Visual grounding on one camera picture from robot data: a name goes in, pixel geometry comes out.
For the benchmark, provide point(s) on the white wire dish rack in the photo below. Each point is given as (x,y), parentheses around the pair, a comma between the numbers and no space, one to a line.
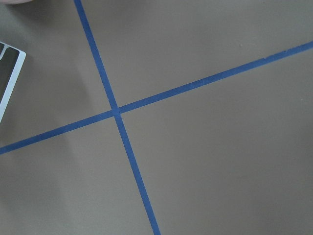
(11,62)

